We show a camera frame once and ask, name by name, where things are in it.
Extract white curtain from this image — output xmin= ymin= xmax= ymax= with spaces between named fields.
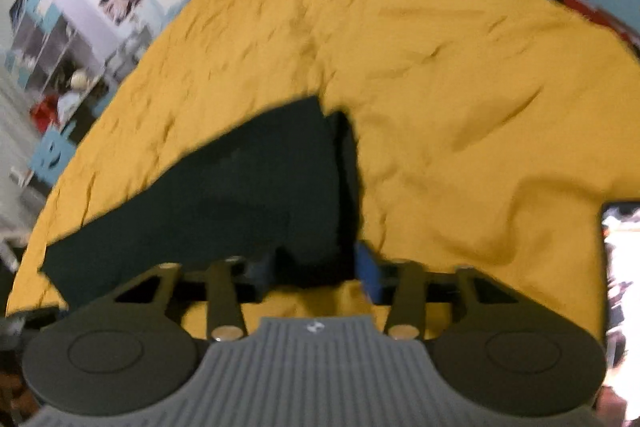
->
xmin=0 ymin=67 xmax=51 ymax=258

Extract lilac and blue shelf unit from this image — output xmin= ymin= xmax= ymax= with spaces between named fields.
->
xmin=6 ymin=0 xmax=122 ymax=110

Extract black pants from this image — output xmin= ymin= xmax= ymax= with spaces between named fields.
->
xmin=39 ymin=96 xmax=364 ymax=309

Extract black framed screen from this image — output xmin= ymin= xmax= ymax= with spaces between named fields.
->
xmin=599 ymin=201 xmax=640 ymax=427

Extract blue cutout panel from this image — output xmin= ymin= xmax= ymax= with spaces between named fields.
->
xmin=27 ymin=121 xmax=77 ymax=184

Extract red bag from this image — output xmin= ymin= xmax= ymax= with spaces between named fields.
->
xmin=30 ymin=94 xmax=62 ymax=128

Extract yellow blanket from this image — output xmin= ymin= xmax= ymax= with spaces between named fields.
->
xmin=5 ymin=0 xmax=640 ymax=344

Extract red cloth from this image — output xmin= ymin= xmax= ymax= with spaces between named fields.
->
xmin=545 ymin=0 xmax=640 ymax=48

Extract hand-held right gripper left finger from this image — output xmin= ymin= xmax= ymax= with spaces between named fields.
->
xmin=114 ymin=256 xmax=274 ymax=342

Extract grey chair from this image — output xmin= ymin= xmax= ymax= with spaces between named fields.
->
xmin=104 ymin=24 xmax=154 ymax=78

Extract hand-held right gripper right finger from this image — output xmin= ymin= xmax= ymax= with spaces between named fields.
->
xmin=354 ymin=243 xmax=507 ymax=341

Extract light blue cloth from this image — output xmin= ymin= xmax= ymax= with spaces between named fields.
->
xmin=56 ymin=91 xmax=85 ymax=120

